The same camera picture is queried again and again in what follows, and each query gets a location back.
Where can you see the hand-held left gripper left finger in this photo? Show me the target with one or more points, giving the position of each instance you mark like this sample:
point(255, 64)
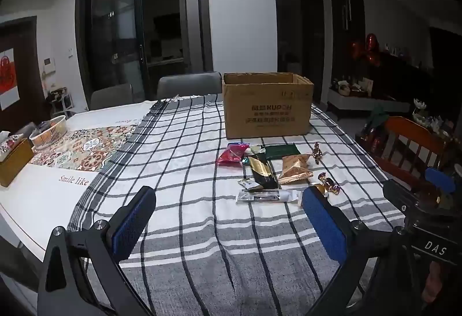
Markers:
point(133, 222)

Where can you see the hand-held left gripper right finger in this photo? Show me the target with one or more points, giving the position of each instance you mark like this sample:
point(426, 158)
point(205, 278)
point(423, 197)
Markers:
point(325, 225)

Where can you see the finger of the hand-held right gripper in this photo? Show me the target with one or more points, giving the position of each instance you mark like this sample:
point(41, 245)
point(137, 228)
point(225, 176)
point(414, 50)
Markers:
point(439, 179)
point(402, 197)

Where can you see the pale green candy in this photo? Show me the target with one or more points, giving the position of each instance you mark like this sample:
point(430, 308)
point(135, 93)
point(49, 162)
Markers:
point(256, 150)

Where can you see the red snack packet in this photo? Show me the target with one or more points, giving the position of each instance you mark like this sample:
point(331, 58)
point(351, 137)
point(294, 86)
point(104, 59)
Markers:
point(232, 153)

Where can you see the brown cardboard box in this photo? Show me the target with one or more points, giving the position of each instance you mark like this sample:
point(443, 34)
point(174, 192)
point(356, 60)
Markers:
point(267, 110)

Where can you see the purple and gold wrapped candy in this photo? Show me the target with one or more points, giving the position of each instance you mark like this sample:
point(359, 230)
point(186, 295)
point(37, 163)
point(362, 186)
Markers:
point(317, 153)
point(326, 178)
point(334, 189)

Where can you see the brown wooden chair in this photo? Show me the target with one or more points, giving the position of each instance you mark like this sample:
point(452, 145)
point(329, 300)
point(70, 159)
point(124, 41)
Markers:
point(408, 135)

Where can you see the long white snack packet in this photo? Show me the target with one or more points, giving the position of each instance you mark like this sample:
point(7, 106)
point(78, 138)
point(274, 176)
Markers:
point(267, 196)

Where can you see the golden brown snack packet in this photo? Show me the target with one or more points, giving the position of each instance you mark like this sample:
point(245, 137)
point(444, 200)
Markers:
point(294, 168)

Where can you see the white lotus ornament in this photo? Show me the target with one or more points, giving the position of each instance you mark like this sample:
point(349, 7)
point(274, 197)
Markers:
point(424, 112)

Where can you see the green cloth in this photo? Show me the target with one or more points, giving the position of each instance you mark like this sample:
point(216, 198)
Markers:
point(379, 117)

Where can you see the black and gold snack packet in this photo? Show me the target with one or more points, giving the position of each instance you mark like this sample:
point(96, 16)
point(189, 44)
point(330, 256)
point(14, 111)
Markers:
point(261, 170)

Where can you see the dark green snack packet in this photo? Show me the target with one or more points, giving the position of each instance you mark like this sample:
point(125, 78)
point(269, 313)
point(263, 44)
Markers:
point(281, 151)

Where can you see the small black and white sachet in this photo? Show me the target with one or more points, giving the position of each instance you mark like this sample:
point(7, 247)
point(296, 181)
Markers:
point(247, 184)

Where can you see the white patterned tablecloth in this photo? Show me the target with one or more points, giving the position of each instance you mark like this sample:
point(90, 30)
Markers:
point(43, 200)

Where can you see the black and white plaid tablecloth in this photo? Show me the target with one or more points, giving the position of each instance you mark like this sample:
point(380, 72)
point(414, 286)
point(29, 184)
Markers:
point(187, 143)

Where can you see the white sideboard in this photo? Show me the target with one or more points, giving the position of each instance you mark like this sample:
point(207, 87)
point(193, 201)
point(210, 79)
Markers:
point(361, 101)

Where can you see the white plastic basket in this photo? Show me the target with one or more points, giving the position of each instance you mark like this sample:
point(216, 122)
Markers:
point(48, 134)

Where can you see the grey upholstered chair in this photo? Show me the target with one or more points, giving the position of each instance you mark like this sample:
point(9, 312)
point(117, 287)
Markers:
point(187, 85)
point(110, 96)

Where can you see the wooden tissue box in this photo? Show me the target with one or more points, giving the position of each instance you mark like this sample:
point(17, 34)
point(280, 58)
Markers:
point(14, 162)

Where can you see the red foil balloon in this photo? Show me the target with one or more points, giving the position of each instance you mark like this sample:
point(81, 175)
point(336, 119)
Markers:
point(373, 58)
point(371, 42)
point(357, 51)

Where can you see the white storage rack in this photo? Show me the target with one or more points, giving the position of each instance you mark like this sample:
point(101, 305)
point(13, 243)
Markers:
point(61, 101)

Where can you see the dark interior door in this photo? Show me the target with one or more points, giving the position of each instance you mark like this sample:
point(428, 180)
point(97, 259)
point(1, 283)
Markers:
point(313, 49)

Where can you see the dark tall cabinet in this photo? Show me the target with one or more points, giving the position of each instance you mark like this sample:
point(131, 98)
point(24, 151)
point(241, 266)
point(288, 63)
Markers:
point(346, 31)

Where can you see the dark framed sliding glass door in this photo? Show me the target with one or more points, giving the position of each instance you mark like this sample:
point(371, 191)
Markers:
point(119, 31)

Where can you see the white wall intercom panel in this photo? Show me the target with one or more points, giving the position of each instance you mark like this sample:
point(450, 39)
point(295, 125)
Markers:
point(48, 65)

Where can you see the red and white wall poster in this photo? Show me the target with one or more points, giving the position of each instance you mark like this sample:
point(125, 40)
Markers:
point(7, 81)

